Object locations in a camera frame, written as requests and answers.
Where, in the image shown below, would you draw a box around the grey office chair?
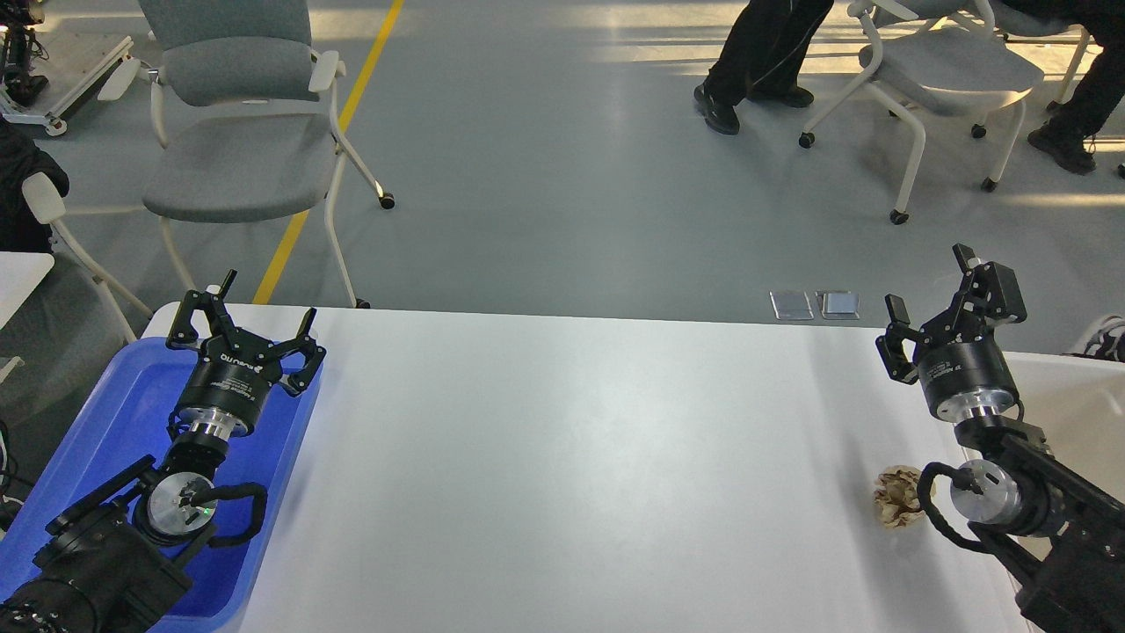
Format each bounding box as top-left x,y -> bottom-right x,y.
140,1 -> 396,309

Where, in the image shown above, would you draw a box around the white equipment cart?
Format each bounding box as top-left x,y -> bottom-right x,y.
1,1 -> 134,136

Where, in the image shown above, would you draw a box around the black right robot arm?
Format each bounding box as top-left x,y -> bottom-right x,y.
876,244 -> 1124,632

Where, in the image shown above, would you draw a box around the floor socket cover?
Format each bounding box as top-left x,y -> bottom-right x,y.
770,291 -> 815,322
816,291 -> 860,320

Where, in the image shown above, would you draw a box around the seated person black clothes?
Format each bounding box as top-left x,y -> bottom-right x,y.
1005,1 -> 1124,175

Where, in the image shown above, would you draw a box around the brown paper ball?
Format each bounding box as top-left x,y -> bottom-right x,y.
873,465 -> 925,530

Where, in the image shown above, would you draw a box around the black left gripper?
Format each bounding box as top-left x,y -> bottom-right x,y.
167,269 -> 327,438

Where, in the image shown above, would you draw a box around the white chair left edge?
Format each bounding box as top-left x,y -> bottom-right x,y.
20,171 -> 153,344

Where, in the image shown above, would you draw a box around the white side table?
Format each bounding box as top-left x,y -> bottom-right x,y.
1,250 -> 55,327

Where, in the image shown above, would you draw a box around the right floor socket cover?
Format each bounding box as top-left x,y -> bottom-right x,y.
816,291 -> 860,320

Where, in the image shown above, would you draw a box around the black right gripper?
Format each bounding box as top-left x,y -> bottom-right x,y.
875,244 -> 1027,424

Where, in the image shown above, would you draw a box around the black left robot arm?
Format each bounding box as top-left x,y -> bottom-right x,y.
3,272 -> 326,632

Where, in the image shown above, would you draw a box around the grey chair top right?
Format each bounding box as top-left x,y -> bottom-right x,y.
799,1 -> 1072,224

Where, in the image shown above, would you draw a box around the black jacket left edge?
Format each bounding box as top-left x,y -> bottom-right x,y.
1,120 -> 71,253

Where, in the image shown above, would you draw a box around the standing person black trousers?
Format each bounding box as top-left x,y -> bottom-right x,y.
693,1 -> 833,135

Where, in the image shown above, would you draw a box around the blue plastic tray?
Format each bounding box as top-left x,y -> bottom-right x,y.
1,338 -> 321,632

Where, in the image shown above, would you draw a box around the white plastic bin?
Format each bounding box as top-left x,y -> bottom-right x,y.
1005,353 -> 1124,501

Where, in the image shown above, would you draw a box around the left floor socket cover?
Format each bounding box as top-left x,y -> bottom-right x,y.
770,291 -> 815,322

